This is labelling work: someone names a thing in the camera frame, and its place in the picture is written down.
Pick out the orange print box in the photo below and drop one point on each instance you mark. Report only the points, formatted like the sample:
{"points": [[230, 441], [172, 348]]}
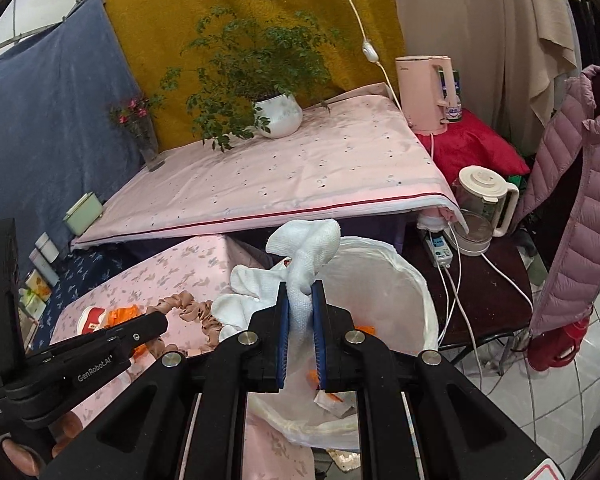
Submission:
{"points": [[39, 285]]}

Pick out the pink electric kettle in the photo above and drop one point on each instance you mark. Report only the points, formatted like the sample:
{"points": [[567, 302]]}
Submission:
{"points": [[422, 95]]}

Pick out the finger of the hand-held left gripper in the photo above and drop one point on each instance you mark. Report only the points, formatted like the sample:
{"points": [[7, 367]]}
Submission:
{"points": [[95, 360]]}

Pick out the blue hanging cloth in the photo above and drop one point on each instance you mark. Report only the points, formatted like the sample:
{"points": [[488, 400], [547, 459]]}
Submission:
{"points": [[40, 110]]}

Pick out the beige curtain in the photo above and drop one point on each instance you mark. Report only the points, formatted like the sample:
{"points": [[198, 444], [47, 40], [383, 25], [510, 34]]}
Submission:
{"points": [[480, 20]]}

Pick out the orange plastic bag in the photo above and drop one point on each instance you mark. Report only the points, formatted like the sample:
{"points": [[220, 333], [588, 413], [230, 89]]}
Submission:
{"points": [[122, 316]]}

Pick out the green tissue box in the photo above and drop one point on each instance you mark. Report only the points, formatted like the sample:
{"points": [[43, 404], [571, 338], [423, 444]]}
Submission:
{"points": [[82, 215]]}

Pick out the dusty pink scrunchie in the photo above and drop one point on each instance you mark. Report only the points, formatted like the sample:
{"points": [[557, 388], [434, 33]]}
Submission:
{"points": [[180, 307]]}

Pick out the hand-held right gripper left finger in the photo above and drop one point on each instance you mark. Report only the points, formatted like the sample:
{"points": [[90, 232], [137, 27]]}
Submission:
{"points": [[281, 330]]}

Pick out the pink rabbit print tablecloth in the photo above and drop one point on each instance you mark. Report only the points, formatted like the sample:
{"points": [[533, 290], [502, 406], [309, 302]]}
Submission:
{"points": [[190, 270]]}

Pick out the white power strip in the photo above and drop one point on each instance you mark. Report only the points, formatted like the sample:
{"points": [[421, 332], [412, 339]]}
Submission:
{"points": [[437, 250]]}

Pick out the pink dotted table cloth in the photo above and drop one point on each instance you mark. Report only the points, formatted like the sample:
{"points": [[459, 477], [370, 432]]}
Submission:
{"points": [[280, 180]]}

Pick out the mustard yellow hanging cloth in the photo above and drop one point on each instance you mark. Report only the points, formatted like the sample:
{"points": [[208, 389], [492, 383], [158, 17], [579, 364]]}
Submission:
{"points": [[180, 10]]}

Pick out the glass vase with pink flowers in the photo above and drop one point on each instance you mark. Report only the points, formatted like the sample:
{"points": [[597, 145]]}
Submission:
{"points": [[147, 147]]}

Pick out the red cloth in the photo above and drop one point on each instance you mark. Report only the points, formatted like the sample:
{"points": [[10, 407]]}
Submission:
{"points": [[480, 145]]}

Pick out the white lined waste bin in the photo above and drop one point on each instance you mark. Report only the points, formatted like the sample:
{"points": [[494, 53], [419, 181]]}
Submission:
{"points": [[380, 285]]}

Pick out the short white canister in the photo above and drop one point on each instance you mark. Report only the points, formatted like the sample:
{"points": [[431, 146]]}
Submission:
{"points": [[48, 247]]}

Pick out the dark side table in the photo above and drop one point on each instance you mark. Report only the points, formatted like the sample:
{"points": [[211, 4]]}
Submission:
{"points": [[495, 310]]}

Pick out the white knit glove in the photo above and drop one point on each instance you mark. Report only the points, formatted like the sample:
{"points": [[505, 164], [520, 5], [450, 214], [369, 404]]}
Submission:
{"points": [[305, 250]]}

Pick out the tall white canister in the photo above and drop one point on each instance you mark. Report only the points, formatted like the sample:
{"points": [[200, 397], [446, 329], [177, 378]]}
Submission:
{"points": [[41, 267]]}

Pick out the person's left hand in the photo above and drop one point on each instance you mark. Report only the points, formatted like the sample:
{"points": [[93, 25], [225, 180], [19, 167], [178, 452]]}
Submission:
{"points": [[22, 457]]}

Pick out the green plant in white pot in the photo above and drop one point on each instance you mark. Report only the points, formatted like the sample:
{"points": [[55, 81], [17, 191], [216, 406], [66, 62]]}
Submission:
{"points": [[280, 115]]}

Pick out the glass kettle with cream lid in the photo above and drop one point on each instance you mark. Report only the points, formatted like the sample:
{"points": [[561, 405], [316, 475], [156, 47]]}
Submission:
{"points": [[480, 210]]}

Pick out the small green and white box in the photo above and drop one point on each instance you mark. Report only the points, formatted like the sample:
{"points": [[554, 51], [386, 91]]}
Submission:
{"points": [[31, 302]]}

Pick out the navy floral cloth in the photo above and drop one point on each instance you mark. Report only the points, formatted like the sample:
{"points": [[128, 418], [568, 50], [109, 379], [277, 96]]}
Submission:
{"points": [[95, 270]]}

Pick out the pink down jacket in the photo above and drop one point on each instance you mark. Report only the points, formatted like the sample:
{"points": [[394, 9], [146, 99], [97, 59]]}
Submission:
{"points": [[575, 185]]}

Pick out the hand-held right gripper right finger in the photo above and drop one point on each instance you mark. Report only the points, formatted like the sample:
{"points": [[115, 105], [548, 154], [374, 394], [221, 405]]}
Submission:
{"points": [[318, 330]]}

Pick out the red and white packet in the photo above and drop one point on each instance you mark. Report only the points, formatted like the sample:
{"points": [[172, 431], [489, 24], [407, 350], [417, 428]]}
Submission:
{"points": [[92, 320], [332, 402]]}

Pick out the red plastic container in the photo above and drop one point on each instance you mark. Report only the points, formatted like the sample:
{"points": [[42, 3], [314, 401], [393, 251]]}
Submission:
{"points": [[555, 347]]}

